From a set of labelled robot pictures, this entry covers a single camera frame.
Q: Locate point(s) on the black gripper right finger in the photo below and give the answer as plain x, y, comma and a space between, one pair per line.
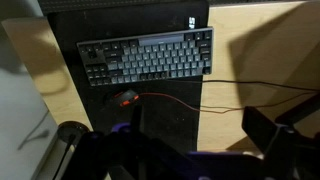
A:
261, 128

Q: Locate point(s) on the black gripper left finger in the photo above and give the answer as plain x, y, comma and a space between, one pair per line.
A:
136, 118

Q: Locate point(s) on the black mouse with orange accents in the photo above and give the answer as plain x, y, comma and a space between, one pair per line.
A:
125, 96

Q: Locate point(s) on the black desk mat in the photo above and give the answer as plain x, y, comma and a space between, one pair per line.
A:
166, 123

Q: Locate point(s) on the grey and black keyboard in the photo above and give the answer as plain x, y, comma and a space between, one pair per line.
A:
150, 56

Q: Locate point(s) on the black gooseneck desk lamp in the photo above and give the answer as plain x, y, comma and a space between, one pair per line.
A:
71, 129

